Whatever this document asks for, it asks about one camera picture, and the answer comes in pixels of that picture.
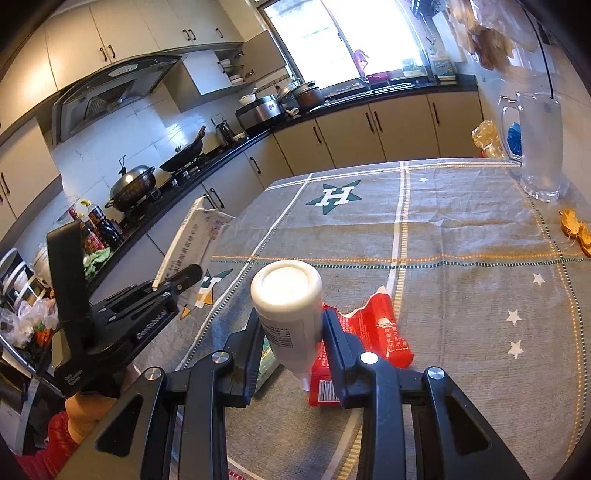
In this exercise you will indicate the yellow plastic bag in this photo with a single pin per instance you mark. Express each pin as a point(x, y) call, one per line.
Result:
point(488, 138)

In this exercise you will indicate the black frying pan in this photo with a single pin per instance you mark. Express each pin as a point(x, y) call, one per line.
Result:
point(184, 154)

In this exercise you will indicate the orange peel piece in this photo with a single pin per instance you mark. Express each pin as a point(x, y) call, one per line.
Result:
point(569, 222)
point(585, 242)

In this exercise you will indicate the beige base cabinets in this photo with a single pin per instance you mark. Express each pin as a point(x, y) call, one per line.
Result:
point(406, 129)

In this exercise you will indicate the white kitchenware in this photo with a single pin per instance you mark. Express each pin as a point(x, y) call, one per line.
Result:
point(21, 281)

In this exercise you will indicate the bright red torn packet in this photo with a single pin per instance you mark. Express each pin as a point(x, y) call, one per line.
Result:
point(383, 332)

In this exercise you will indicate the purple cloth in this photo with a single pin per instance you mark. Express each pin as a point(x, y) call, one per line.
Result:
point(361, 62)

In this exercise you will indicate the red label sauce bottle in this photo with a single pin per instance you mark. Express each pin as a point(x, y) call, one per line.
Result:
point(91, 240)

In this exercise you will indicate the silver rice cooker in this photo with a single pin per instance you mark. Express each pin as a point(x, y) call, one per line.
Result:
point(261, 110)

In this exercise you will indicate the kitchen window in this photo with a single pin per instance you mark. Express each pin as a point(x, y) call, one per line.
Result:
point(351, 37)

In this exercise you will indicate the person's left forearm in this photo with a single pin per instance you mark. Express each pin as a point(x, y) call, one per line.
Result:
point(46, 454)

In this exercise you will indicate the stack of white bowls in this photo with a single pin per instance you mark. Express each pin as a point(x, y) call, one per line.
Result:
point(233, 71)

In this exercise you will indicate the steel pot with lid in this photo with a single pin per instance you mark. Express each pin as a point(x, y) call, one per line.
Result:
point(288, 91)

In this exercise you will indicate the person's left hand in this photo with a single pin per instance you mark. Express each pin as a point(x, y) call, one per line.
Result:
point(85, 413)

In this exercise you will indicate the white green carton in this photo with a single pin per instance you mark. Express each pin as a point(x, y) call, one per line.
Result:
point(443, 69)

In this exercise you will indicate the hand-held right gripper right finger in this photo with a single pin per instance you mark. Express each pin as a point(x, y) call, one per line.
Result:
point(334, 353)

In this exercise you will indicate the clear glass pitcher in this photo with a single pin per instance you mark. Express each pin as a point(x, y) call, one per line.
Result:
point(538, 143)

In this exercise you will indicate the dark sauce bottle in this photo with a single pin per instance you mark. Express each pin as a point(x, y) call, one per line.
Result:
point(111, 233)

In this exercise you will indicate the range hood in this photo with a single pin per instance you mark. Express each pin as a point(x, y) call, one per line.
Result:
point(111, 97)

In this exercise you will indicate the green cloth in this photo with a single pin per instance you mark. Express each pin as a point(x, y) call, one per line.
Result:
point(97, 261)

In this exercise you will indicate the clear crumpled plastic bag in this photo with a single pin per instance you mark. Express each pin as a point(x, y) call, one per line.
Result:
point(27, 323)

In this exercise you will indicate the black kettle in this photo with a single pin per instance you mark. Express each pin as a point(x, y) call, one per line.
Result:
point(225, 132)

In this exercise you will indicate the grey star printed tablecloth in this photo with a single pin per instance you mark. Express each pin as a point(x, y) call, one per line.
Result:
point(461, 277)

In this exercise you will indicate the dark red cooking pot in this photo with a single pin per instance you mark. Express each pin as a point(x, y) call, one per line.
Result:
point(308, 98)

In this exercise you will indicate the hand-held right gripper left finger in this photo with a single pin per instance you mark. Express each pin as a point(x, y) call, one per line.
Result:
point(251, 355)

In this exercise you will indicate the white long carton box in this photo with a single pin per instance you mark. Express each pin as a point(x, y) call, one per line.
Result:
point(189, 240)

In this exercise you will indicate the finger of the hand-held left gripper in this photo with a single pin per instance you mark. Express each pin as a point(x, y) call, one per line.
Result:
point(182, 279)

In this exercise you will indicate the white ceramic bowl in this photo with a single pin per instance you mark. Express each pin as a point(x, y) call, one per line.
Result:
point(247, 98)

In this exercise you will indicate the blue plastic bag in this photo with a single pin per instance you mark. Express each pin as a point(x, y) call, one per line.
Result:
point(514, 138)

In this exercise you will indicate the white plastic bottle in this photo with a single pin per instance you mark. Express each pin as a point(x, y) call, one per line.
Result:
point(288, 304)

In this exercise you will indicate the gas stove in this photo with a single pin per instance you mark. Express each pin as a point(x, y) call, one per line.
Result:
point(184, 175)

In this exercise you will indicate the black kitchen countertop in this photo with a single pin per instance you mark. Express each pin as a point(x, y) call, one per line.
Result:
point(445, 87)

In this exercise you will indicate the steel wok with lid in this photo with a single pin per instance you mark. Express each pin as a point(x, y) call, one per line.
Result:
point(131, 187)

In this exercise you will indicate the black wall rack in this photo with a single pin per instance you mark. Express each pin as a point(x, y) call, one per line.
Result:
point(427, 7)

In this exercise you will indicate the hanging plastic bags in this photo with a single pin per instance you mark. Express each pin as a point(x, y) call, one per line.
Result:
point(489, 32)

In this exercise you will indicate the teal tissue packet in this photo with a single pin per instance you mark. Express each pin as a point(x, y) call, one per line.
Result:
point(268, 367)

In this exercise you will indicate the open wall cabinet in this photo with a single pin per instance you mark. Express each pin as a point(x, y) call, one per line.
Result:
point(272, 55)

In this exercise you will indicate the beige upper cabinets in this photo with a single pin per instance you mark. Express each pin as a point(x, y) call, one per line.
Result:
point(78, 46)

